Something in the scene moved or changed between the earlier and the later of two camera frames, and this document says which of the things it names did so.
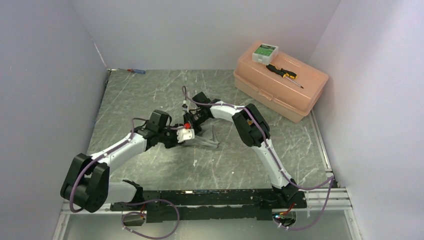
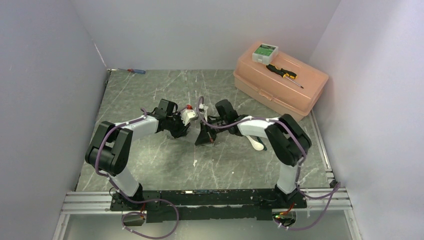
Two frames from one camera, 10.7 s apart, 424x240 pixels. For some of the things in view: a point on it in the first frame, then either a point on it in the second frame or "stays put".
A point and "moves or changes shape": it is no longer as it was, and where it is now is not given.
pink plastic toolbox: [294, 101] stays put
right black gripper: [187, 117] to [206, 135]
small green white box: [265, 53] stays put
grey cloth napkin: [206, 137] moves or changes shape
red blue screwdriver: [134, 70] stays put
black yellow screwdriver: [284, 73] stays put
